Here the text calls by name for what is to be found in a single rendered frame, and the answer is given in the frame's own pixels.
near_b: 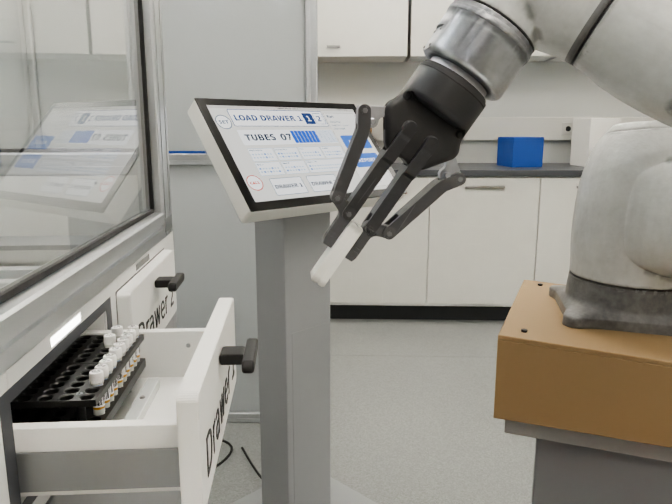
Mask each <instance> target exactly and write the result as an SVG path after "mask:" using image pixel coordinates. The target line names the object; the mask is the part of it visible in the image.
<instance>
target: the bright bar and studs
mask: <svg viewBox="0 0 672 504"><path fill-rule="evenodd" d="M159 388H160V379H159V378H148V379H147V381H146V383H145V384H144V386H143V388H142V389H141V391H140V393H139V395H138V396H137V398H136V400H135V401H134V403H133V405H132V406H131V408H130V410H129V412H128V413H127V415H126V417H125V418H124V420H137V419H144V417H145V415H146V413H147V411H148V409H149V407H150V405H151V403H152V401H153V400H154V398H155V396H156V394H157V392H158V390H159Z"/></svg>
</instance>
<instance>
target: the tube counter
mask: <svg viewBox="0 0 672 504"><path fill-rule="evenodd" d="M276 131H277V133H278V134H279V136H280V138H281V140H282V142H283V144H314V143H339V142H338V141H337V139H336V137H335V135H334V134H333V132H332V130H276Z"/></svg>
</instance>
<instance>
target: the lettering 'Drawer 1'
mask: <svg viewBox="0 0 672 504"><path fill-rule="evenodd" d="M229 371H230V366H229V370H228V379H227V377H226V380H225V403H226V404H227V402H228V394H227V400H226V393H227V389H228V388H229ZM226 381H227V387H226ZM229 393H230V388H229ZM220 413H221V424H222V422H223V416H224V387H223V393H222V394H221V399H220ZM217 415H218V420H217ZM216 420H217V426H216V437H217V440H218V438H219V433H220V414H219V408H218V409H217V412H216V418H215V419H214V424H213V442H212V430H211V428H210V429H209V430H208V434H207V437H206V447H207V469H208V478H209V474H210V470H211V465H212V454H213V445H214V454H215V436H214V429H215V422H216ZM218 422H219V429H218ZM209 434H210V437H211V461H210V466H209V455H208V438H209Z"/></svg>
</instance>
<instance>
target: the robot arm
mask: <svg viewBox="0 0 672 504"><path fill-rule="evenodd" d="M535 50H537V51H540V52H543V53H546V54H549V55H552V56H554V57H557V58H559V59H561V60H563V61H565V62H567V63H569V64H571V65H572V66H574V67H575V68H577V69H578V70H579V71H581V72H582V73H584V74H585V75H586V76H587V77H589V78H590V79H591V80H592V81H593V82H594V83H595V84H596V85H597V86H599V87H600V88H602V89H603V90H605V91H606V92H608V93H609V94H610V95H612V96H613V97H615V98H617V99H618V100H620V101H622V102H623V103H625V104H627V105H628V106H630V107H632V108H634V109H636V110H637V111H639V112H641V113H643V114H645V115H647V116H649V117H651V118H653V119H655V120H656V121H638V122H627V123H619V124H615V125H613V126H612V127H611V128H610V129H609V130H608V131H607V132H606V134H604V135H603V136H602V137H601V138H600V139H599V140H598V142H597V143H596V145H595V147H594V148H593V150H592V152H591V154H590V156H589V158H588V160H587V162H586V165H585V167H584V170H583V172H582V175H581V179H580V182H579V186H578V190H577V195H576V200H575V206H574V213H573V220H572V228H571V241H570V266H569V273H568V278H567V282H566V285H552V286H550V287H549V296H550V297H552V298H554V299H555V300H556V302H557V304H558V306H559V308H560V310H561V312H562V314H563V320H562V324H563V325H565V326H567V327H571V328H578V329H603V330H613V331H623V332H634V333H644V334H654V335H664V336H672V0H454V2H452V3H451V4H450V6H449V7H448V9H447V12H446V13H445V15H444V16H443V18H442V19H441V21H440V22H439V23H438V25H437V27H436V30H435V31H434V33H433V35H432V36H431V38H430V39H429V41H428V42H427V44H426V45H425V46H424V47H423V51H424V54H425V56H426V57H427V59H428V60H425V61H421V63H420V64H419V66H418V67H417V69H416V70H415V71H414V73H413V74H412V76H411V77H410V79H409V80H408V82H407V83H406V85H405V86H404V88H403V89H402V90H401V92H400V93H399V94H398V95H397V96H396V97H395V98H393V99H392V100H389V101H388V102H387V103H386V104H385V106H369V105H368V104H361V105H359V106H357V108H356V118H355V130H354V133H353V135H352V138H351V140H350V143H349V146H348V148H347V151H346V153H345V156H344V159H343V161H342V164H341V166H340V169H339V172H338V174H337V177H336V179H335V182H334V185H333V187H332V190H331V192H330V198H331V200H332V202H333V203H334V205H335V206H336V208H337V209H338V214H337V216H336V218H335V219H334V221H333V222H332V224H331V225H330V226H329V228H328V229H327V231H326V232H325V234H324V235H323V239H322V241H323V243H324V244H325V245H327V246H328V247H327V249H326V250H325V251H324V253H323V254H322V256H321V257H320V259H319V260H318V261H317V263H316V264H315V266H314V267H313V269H312V270H311V271H310V274H311V280H312V281H313V282H315V283H318V285H319V286H321V287H324V286H325V285H326V283H327V282H328V280H329V279H330V278H331V276H332V275H333V273H334V272H335V270H336V269H337V268H338V266H339V265H340V263H341V262H342V260H343V259H344V258H346V259H348V260H349V261H351V262H352V261H353V260H355V259H356V258H357V256H358V255H359V254H360V252H361V251H362V249H363V248H364V247H365V245H366V244H367V242H368V241H369V239H370V238H372V237H374V236H378V237H382V238H386V239H388V240H391V239H393V238H394V237H395V236H396V235H397V234H399V233H400V232H401V231H402V230H403V229H404V228H405V227H407V226H408V225H409V224H410V223H411V222H412V221H413V220H414V219H416V218H417V217H418V216H419V215H420V214H421V213H422V212H424V211H425V210H426V209H427V208H428V207H429V206H430V205H431V204H433V203H434V202H435V201H436V200H437V199H438V198H439V197H440V196H442V195H443V194H444V193H445V192H446V191H449V190H451V189H453V188H456V187H458V186H461V185H463V184H464V183H465V182H466V176H465V175H464V174H463V173H461V172H460V169H459V166H458V163H457V160H456V156H457V155H458V153H459V150H460V144H461V141H462V139H463V137H464V136H465V135H466V133H467V132H468V131H469V129H470V128H471V126H472V125H473V124H474V122H475V121H476V119H477V118H478V117H479V115H480V114H481V112H482V111H483V110H484V108H485V107H486V104H485V103H486V100H489V101H497V100H499V99H500V98H501V97H502V96H503V94H504V93H505V91H506V90H507V89H508V87H509V86H510V84H511V83H512V82H513V80H514V79H515V77H516V76H517V75H518V73H519V72H520V70H521V69H522V68H523V66H524V65H526V64H527V62H528V61H529V60H530V57H531V55H532V54H533V52H534V51H535ZM382 117H383V143H384V146H383V148H382V149H381V150H380V152H379V154H378V156H377V158H376V159H375V160H374V162H373V163H372V165H371V166H370V168H369V169H368V170H367V172H366V173H365V175H364V176H363V178H362V179H361V180H360V182H359V183H358V185H357V186H356V188H355V189H354V191H353V192H352V193H351V195H350V196H349V198H348V199H347V200H346V199H345V196H346V193H347V190H348V188H349V185H350V183H351V180H352V178H353V175H354V172H355V170H356V167H357V165H358V162H359V160H360V157H361V154H362V152H363V149H364V147H365V144H366V142H367V139H368V136H369V133H370V128H374V127H376V126H377V124H378V121H379V119H380V118H382ZM398 157H400V158H401V160H402V161H403V163H402V164H401V166H400V167H399V169H398V172H397V173H396V175H395V176H394V178H393V179H392V180H391V182H390V183H389V185H388V186H387V188H386V189H385V191H384V192H383V193H382V195H381V196H380V198H379V199H378V201H377V202H376V203H375V205H374V206H373V208H372V209H371V211H370V212H369V214H368V215H367V216H366V218H365V219H364V221H363V222H362V225H361V226H360V224H358V223H357V222H354V220H352V219H353V218H354V217H355V216H356V214H357V213H358V211H359V210H360V209H361V207H362V206H363V204H364V203H365V202H366V200H367V199H368V197H369V196H370V194H371V193H372V192H373V190H374V189H375V187H376V186H377V184H378V183H379V182H380V180H381V179H382V177H383V176H384V175H385V173H386V172H387V170H388V169H389V167H390V166H391V165H392V164H393V163H394V162H395V161H396V159H397V158H398ZM441 163H444V166H443V167H442V168H441V169H440V170H439V171H438V177H437V178H435V179H434V180H432V181H431V182H430V183H429V184H427V185H426V186H425V187H424V188H423V189H422V190H421V191H420V192H418V193H417V194H416V195H415V196H414V197H413V198H412V199H411V200H409V201H408V202H407V203H406V204H405V205H404V206H403V207H402V208H400V209H399V210H398V211H397V212H396V213H395V214H394V215H392V216H391V217H390V218H389V219H388V220H387V221H386V222H385V223H383V222H384V220H385V219H386V217H387V216H388V214H389V213H390V212H391V210H392V209H393V207H394V206H395V204H396V203H397V202H398V200H399V199H400V197H401V196H402V194H403V193H404V192H405V190H406V189H407V187H408V186H409V184H410V183H411V182H412V180H414V179H415V178H416V176H417V175H418V174H419V172H420V171H421V170H425V169H427V168H430V167H433V166H436V165H439V164H441Z"/></svg>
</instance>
